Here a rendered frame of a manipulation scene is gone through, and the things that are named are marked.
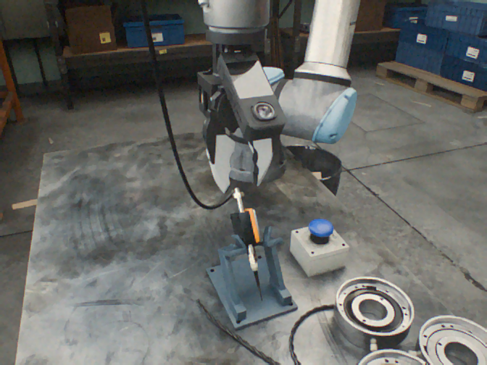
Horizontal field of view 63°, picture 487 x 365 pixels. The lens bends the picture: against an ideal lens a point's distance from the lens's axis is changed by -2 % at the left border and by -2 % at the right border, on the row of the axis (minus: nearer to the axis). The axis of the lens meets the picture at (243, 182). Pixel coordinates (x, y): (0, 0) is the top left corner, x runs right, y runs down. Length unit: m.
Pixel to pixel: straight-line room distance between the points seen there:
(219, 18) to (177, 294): 0.40
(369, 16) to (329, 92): 3.87
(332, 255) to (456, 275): 1.41
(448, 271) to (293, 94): 1.41
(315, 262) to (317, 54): 0.40
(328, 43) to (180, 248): 0.47
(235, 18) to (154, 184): 0.54
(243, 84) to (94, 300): 0.40
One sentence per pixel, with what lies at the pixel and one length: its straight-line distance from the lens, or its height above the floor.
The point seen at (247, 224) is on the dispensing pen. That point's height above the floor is 0.92.
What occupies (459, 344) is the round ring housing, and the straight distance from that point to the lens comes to 0.62.
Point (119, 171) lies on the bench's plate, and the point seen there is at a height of 0.80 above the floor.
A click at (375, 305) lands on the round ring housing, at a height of 0.82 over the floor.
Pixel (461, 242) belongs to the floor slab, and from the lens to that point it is 2.26.
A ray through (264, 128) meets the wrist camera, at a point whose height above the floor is 1.10.
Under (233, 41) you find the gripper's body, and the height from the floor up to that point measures 1.17.
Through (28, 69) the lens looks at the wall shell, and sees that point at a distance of 4.40.
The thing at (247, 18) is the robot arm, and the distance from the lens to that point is 0.46.
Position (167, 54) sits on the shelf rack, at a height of 0.40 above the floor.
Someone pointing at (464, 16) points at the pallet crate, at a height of 0.72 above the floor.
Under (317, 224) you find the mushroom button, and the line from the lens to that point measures 0.66.
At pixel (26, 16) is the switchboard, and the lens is 4.06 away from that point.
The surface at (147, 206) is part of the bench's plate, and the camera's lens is 0.85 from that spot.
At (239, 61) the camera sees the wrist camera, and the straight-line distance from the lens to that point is 0.48.
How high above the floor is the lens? 1.27
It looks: 31 degrees down
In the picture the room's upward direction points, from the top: straight up
